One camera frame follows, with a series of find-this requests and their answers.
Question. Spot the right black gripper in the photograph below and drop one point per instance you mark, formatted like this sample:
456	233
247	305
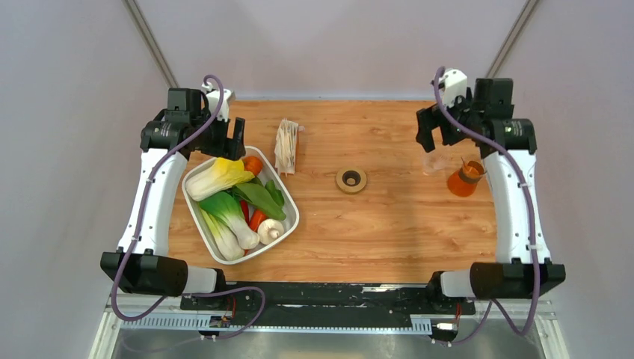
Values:
428	117

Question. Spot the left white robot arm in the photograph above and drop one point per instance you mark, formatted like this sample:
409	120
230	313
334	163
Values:
194	120

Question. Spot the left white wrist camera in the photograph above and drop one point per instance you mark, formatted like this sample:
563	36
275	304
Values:
219	102

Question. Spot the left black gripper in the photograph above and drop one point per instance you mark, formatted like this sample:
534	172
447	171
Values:
231	149

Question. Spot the orange glass carafe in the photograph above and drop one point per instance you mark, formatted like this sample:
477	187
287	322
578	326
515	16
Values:
464	181

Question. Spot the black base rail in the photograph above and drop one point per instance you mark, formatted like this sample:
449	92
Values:
328	305

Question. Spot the yellow napa cabbage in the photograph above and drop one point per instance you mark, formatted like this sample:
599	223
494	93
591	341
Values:
221	175

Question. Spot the red chili pepper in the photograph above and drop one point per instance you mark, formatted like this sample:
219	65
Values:
245	210

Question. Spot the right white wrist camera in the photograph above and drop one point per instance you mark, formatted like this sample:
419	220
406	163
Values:
452	84

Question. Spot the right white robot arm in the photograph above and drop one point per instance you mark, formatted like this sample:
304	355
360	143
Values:
507	145

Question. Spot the white vegetable tray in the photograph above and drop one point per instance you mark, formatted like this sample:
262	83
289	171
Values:
289	208

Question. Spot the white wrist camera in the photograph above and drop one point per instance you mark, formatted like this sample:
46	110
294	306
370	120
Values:
219	102
452	84

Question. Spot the pale bok choy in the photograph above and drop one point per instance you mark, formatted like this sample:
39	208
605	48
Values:
224	238

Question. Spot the white mushroom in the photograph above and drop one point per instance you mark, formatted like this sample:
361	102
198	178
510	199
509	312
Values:
270	230

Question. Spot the green leafy vegetable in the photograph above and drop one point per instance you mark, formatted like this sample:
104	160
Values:
265	197

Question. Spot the orange tomato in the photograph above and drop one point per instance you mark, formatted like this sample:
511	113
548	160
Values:
253	164

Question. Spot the orange carrot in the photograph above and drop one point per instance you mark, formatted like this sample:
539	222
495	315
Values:
256	219

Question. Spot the green bok choy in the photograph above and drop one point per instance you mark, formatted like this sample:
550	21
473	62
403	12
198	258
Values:
224	207

